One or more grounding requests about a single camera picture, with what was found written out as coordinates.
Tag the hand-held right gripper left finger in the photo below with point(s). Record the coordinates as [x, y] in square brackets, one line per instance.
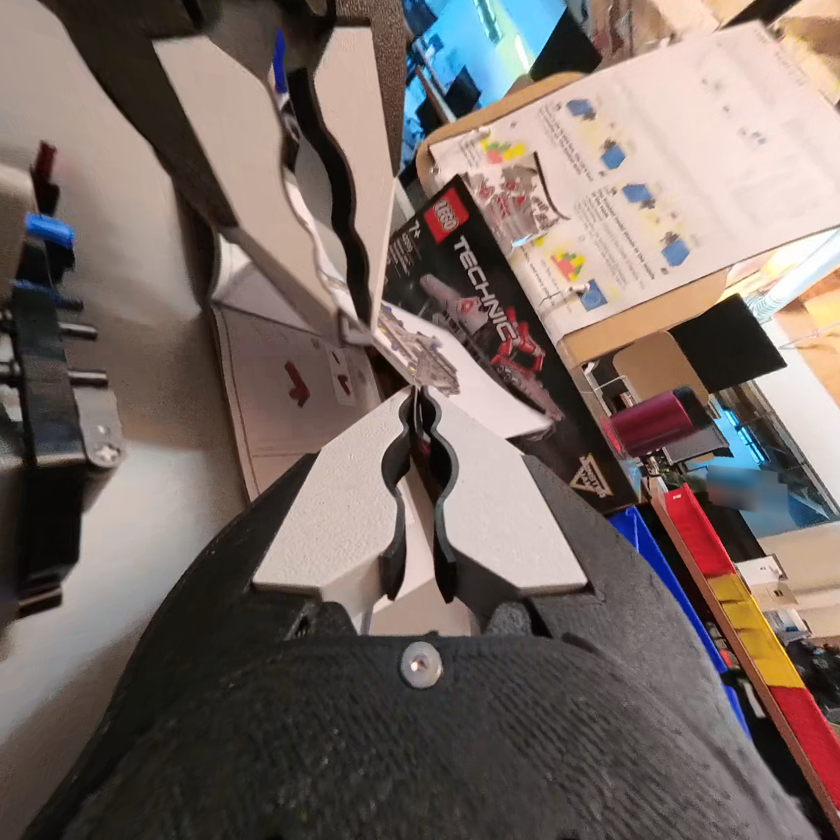
[328, 525]

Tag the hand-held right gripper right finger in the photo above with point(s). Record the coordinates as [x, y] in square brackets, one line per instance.
[512, 525]

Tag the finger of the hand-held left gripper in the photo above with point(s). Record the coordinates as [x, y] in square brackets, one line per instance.
[361, 131]
[236, 144]

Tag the white instruction booklet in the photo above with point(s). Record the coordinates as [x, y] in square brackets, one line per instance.
[282, 407]

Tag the grey desk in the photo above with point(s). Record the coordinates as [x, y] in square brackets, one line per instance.
[164, 459]

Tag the blue storage bin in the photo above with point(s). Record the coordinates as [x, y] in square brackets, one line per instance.
[649, 544]

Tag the computer monitor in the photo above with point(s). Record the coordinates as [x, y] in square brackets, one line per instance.
[472, 46]

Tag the magenta cylinder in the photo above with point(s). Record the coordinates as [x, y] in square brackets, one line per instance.
[656, 423]

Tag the black toy set box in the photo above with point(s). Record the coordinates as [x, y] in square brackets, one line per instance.
[472, 275]

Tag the red and yellow striped ledge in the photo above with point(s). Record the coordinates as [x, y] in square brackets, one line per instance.
[695, 538]

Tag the cardboard board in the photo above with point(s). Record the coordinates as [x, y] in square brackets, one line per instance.
[623, 328]

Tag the small white box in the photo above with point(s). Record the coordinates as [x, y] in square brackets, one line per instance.
[764, 581]

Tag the black panel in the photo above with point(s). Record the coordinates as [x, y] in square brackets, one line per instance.
[728, 341]

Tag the black brick model assembly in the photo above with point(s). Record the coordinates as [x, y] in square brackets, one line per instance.
[46, 394]

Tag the white printed paper sheet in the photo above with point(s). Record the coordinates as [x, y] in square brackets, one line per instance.
[689, 131]

